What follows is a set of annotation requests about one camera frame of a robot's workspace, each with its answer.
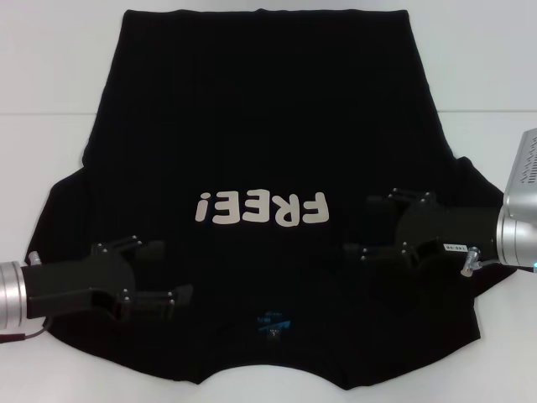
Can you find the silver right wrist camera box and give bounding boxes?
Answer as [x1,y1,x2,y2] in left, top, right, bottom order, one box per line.
[501,128,537,222]

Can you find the right arm cable with plug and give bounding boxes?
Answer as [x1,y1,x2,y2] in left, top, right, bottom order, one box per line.
[459,246,504,276]

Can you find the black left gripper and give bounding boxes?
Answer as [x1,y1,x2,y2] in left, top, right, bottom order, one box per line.
[23,235,194,323]

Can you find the arm cable with plug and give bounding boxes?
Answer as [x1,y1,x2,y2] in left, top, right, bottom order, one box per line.
[0,317,54,344]
[459,246,504,276]

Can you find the black shirt with FREE print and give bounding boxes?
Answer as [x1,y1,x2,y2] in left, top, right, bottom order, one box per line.
[28,8,518,375]

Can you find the left arm cable with plug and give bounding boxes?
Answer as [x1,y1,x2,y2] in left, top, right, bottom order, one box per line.
[0,317,54,344]

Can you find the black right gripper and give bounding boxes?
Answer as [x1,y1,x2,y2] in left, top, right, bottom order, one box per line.
[343,188,500,270]

